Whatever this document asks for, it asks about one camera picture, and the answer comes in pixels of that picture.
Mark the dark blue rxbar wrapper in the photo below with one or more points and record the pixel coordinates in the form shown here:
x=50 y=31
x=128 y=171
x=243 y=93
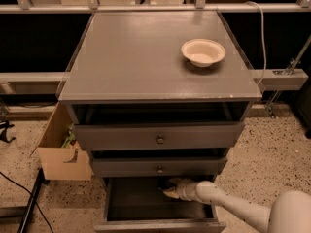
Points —
x=166 y=185

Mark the black metal floor bar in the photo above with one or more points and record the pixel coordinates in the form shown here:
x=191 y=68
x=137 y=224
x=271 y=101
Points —
x=27 y=215

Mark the grey middle drawer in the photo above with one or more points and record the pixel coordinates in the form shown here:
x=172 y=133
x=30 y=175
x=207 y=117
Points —
x=151 y=167

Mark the grey top drawer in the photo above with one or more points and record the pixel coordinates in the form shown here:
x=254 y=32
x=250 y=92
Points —
x=158 y=136

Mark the metal bracket strut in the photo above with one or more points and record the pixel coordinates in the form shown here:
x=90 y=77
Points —
x=288 y=71

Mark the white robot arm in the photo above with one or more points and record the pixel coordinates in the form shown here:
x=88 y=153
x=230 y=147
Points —
x=289 y=213

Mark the grey wooden drawer cabinet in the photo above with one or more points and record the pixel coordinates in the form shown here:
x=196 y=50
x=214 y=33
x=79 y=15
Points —
x=130 y=70

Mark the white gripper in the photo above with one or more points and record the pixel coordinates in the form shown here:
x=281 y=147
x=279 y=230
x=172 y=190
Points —
x=185 y=190

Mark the cardboard box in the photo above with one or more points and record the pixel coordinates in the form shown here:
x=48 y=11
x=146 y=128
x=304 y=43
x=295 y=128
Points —
x=58 y=163

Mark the metal railing frame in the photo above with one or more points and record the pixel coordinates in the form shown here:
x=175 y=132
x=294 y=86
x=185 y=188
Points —
x=48 y=7

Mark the grey open bottom drawer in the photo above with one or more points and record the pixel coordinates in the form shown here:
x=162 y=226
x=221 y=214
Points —
x=136 y=205

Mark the green packet in box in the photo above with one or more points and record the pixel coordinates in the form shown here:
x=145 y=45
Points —
x=69 y=138

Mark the white paper bowl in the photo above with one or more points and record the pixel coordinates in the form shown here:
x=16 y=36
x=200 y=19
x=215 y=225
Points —
x=203 y=53

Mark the black clamp on floor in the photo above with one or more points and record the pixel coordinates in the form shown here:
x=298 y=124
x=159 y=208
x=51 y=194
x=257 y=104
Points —
x=5 y=126

